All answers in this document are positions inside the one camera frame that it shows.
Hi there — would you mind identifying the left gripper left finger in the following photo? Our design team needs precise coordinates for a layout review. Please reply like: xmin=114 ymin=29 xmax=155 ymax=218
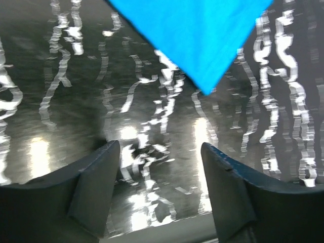
xmin=1 ymin=140 xmax=120 ymax=242

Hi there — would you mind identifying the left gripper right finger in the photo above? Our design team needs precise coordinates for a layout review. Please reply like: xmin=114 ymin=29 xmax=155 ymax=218
xmin=201 ymin=143 xmax=323 ymax=242

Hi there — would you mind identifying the blue t shirt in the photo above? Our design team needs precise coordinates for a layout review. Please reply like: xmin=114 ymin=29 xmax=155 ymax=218
xmin=110 ymin=0 xmax=271 ymax=95

